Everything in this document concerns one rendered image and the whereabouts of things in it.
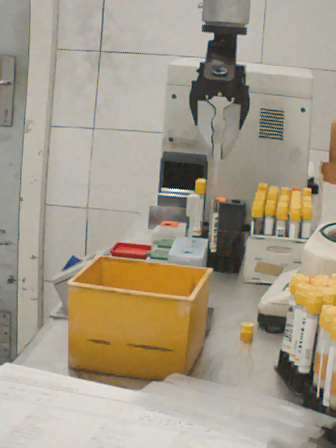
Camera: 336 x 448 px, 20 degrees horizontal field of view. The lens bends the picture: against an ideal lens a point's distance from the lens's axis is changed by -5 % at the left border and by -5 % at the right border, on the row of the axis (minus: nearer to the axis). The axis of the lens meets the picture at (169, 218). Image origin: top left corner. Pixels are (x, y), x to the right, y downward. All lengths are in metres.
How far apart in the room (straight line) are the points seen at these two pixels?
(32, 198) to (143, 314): 2.21
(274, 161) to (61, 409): 0.99
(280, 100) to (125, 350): 0.86
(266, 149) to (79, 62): 1.47
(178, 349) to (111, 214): 2.21
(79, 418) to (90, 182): 2.36
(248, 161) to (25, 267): 1.58
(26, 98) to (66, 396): 2.30
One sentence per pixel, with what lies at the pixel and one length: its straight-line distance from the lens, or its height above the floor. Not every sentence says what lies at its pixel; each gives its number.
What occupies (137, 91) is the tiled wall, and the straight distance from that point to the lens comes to 3.17.
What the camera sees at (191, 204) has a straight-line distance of 1.22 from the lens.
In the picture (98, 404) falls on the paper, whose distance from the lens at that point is 0.95.
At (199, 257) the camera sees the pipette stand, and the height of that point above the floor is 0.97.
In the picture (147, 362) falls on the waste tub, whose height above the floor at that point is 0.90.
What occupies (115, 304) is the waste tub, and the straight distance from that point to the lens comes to 1.04.
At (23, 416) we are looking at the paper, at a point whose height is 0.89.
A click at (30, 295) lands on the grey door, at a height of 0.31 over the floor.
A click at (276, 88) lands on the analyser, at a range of 1.81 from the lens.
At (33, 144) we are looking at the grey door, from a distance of 3.20.
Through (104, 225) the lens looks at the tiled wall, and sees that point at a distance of 3.25.
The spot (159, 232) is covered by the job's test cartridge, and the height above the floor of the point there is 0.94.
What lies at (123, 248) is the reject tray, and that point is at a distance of 1.63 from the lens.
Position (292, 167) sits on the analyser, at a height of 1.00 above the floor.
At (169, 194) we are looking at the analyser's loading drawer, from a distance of 1.73.
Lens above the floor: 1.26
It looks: 12 degrees down
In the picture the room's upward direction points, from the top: 4 degrees clockwise
